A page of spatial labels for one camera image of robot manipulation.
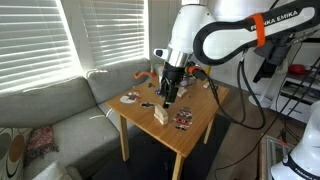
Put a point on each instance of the pair of wooden blocks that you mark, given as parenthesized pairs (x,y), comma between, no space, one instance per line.
(181,91)

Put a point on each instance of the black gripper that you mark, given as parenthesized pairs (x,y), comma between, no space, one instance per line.
(171,78)

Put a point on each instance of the grey sofa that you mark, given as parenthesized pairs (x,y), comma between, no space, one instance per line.
(64,121)

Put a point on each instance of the wooden table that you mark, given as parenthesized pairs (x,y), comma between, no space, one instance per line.
(199,99)

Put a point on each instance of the orange octopus plush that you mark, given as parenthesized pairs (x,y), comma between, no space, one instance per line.
(138,74)

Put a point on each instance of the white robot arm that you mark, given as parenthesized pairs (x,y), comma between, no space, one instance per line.
(196,33)

